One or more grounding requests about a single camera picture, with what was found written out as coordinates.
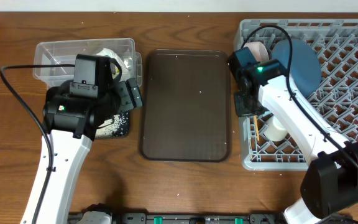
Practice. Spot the white plastic cup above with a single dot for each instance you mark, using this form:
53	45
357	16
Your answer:
275	130

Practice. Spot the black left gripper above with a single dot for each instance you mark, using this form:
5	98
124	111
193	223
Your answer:
128	94

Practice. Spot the black plastic tray bin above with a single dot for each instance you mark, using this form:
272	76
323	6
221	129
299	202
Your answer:
117	126

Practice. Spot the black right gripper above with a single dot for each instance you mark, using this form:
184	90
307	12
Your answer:
241	108

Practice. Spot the blue plate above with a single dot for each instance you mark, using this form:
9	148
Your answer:
305	68

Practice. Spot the spilled rice food waste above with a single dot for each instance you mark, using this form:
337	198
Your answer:
113	124

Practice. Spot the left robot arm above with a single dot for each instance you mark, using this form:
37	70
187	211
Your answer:
73	112

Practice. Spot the grey dishwasher rack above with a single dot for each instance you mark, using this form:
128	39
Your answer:
335	42

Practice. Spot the pink white bowl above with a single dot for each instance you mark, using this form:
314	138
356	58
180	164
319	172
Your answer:
258	50

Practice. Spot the white tissue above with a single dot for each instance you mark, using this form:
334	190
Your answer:
126	74

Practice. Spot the clear plastic bin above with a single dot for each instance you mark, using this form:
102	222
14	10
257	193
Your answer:
65	52

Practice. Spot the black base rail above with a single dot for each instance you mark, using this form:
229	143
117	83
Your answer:
100	213

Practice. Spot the wooden chopstick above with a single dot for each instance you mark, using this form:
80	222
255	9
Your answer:
256	127

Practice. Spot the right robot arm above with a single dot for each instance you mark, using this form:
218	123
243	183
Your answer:
278	83

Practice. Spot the brown serving tray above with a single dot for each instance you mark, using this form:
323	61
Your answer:
187	106

